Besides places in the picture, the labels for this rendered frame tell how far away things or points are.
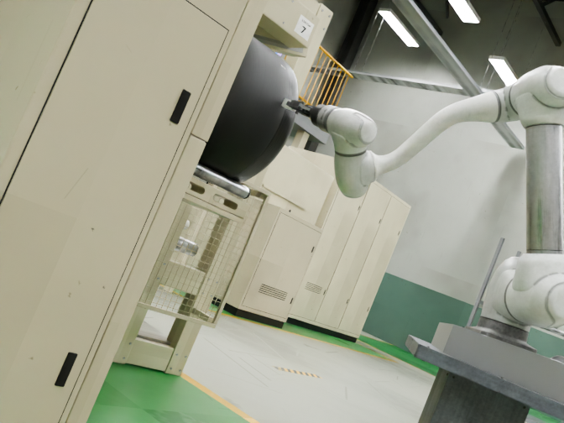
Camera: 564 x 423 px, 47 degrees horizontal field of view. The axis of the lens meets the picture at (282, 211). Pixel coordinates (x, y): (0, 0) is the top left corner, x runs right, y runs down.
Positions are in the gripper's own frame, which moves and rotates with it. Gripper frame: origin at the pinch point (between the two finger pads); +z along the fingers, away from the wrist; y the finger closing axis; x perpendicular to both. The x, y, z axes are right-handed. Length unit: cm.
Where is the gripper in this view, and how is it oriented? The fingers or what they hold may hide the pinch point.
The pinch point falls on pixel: (289, 104)
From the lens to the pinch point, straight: 230.2
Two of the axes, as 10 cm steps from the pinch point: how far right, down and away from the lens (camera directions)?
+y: -6.7, -3.3, -6.6
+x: -4.7, 8.8, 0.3
